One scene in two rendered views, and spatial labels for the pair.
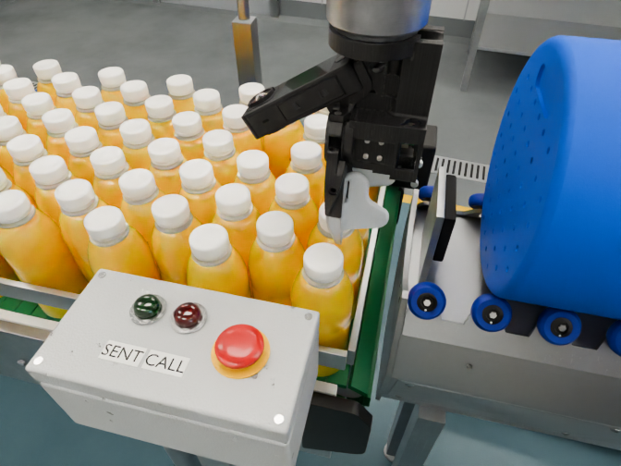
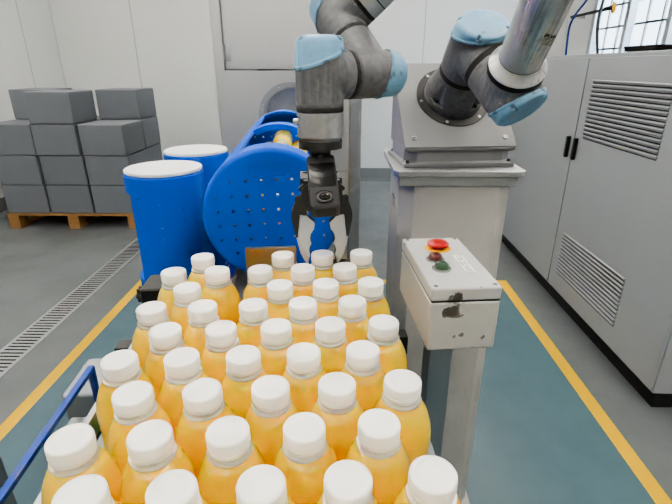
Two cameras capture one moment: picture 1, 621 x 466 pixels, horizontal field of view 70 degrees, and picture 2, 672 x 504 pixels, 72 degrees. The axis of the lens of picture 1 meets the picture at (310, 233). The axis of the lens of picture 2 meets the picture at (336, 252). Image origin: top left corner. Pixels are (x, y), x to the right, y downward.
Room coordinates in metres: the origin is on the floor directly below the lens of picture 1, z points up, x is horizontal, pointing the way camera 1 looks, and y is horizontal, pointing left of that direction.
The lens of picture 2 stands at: (0.55, 0.69, 1.38)
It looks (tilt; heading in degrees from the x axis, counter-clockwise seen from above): 22 degrees down; 252
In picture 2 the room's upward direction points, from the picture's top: straight up
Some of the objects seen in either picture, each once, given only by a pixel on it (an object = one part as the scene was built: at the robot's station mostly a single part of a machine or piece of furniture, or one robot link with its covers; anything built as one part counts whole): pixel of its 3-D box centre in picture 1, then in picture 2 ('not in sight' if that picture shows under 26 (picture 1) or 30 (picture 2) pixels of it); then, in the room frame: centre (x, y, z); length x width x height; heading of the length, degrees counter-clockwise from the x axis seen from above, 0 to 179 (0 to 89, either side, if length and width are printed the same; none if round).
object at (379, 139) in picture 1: (377, 100); (320, 175); (0.34, -0.06, 1.21); 0.09 x 0.08 x 0.12; 76
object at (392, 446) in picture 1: (409, 407); not in sight; (0.47, -0.25, 0.31); 0.06 x 0.06 x 0.63; 77
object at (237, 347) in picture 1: (239, 347); (437, 244); (0.17, 0.05, 1.11); 0.04 x 0.04 x 0.01
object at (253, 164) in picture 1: (252, 164); (280, 289); (0.44, 0.07, 1.07); 0.04 x 0.04 x 0.02
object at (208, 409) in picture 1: (190, 369); (443, 287); (0.18, 0.10, 1.05); 0.20 x 0.10 x 0.10; 77
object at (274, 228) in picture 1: (274, 228); (344, 271); (0.33, 0.04, 1.07); 0.04 x 0.04 x 0.02
